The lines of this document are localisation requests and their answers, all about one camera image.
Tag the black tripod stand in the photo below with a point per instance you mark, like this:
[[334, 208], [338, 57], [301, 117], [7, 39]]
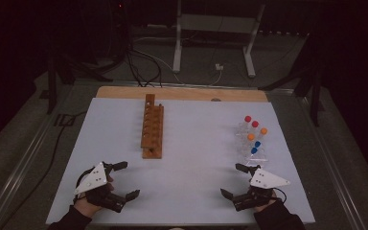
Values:
[[51, 86], [314, 96]]

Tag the person's right hand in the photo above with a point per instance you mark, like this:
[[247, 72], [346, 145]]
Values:
[[266, 206]]

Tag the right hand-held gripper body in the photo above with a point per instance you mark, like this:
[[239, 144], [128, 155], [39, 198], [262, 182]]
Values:
[[266, 180]]

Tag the wooden test tube rack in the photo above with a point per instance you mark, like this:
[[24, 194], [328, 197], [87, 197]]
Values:
[[153, 134]]

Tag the person's left hand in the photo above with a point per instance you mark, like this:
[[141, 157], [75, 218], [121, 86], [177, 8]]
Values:
[[86, 208]]

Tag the metal floor rail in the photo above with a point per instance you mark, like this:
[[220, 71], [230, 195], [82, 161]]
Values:
[[19, 166], [335, 166]]

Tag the orange capped test tube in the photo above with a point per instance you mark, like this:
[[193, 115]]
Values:
[[251, 136], [263, 131]]

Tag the grey metal stand frame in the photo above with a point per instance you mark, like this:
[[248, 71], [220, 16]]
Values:
[[217, 23]]

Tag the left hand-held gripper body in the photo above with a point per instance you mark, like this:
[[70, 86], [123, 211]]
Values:
[[103, 198]]

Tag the red capped test tube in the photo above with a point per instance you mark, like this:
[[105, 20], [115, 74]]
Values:
[[248, 119], [255, 124]]

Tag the white table mat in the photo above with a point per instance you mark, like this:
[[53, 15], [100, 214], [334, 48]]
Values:
[[191, 166]]

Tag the blue capped test tube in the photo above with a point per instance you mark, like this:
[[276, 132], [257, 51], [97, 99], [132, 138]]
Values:
[[254, 150], [257, 144]]

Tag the clear plastic tube rack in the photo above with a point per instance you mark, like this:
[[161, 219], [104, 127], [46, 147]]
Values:
[[258, 158]]

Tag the white plug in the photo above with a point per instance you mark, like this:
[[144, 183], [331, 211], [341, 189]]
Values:
[[219, 67]]

